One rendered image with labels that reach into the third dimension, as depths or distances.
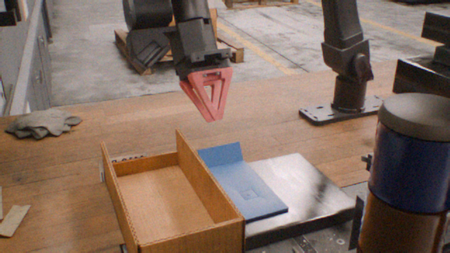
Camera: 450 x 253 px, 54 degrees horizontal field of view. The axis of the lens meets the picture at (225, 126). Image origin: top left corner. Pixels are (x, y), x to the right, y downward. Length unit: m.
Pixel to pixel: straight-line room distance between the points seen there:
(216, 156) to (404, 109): 0.50
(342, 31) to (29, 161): 0.59
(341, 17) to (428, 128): 0.66
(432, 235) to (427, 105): 0.06
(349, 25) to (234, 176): 0.36
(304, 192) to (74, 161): 0.38
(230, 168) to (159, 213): 0.13
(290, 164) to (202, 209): 0.16
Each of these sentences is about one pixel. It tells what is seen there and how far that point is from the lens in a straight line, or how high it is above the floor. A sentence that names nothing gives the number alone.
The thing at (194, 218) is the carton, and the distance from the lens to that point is 0.60.
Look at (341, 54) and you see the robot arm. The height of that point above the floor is 1.04.
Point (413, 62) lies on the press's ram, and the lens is 0.47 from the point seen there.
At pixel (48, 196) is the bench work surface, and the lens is 0.70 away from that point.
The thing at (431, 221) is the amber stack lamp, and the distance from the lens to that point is 0.21.
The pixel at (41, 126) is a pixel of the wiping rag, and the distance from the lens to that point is 0.88.
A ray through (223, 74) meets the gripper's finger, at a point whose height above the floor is 1.06.
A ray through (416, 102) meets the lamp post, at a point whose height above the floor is 1.20.
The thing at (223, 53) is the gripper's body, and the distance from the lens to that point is 0.65.
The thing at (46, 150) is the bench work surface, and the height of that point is 0.90.
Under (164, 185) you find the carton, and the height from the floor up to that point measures 0.90.
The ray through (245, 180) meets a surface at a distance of 0.64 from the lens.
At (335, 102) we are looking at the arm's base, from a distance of 0.92.
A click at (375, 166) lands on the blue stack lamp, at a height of 1.17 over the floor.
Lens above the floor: 1.27
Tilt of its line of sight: 26 degrees down
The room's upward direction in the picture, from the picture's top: straight up
